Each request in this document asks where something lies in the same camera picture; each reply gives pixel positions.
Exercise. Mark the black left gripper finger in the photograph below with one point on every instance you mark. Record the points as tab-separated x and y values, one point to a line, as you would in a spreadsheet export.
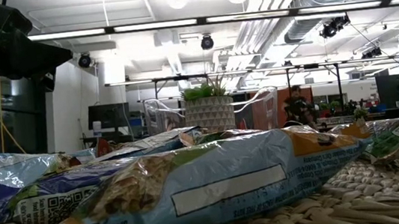
27	56

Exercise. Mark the purple blue granola bar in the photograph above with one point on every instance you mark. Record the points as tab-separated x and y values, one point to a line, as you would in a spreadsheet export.
54	196

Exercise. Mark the yellow green granola bar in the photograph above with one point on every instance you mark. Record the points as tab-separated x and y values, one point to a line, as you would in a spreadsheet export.
225	135

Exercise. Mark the light blue yellow-ended granola bar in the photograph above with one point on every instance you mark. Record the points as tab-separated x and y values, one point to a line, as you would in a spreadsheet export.
230	184

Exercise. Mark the green white granola bar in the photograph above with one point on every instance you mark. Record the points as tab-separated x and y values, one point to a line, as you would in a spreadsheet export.
391	139

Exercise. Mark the black ceiling spotlight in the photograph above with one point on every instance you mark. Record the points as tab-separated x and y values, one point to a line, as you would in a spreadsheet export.
207	43
372	54
84	60
331	29

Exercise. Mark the white cup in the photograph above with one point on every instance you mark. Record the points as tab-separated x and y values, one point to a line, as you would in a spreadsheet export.
97	129

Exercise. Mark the green succulent plant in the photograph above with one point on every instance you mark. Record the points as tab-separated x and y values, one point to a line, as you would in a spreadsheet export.
197	92

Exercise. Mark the white triangle-patterned plant pot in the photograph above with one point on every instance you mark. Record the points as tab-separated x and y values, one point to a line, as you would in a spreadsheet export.
209	114

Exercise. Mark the clear plastic bin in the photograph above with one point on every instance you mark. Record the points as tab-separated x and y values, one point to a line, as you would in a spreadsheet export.
270	107

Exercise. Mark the orange partition panel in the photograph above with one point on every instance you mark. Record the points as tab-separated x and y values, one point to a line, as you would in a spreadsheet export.
306	94

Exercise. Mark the person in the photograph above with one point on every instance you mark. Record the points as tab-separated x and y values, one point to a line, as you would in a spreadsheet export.
298	108

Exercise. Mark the round woven wicker basket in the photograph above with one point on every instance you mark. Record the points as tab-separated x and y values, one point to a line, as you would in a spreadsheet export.
382	196

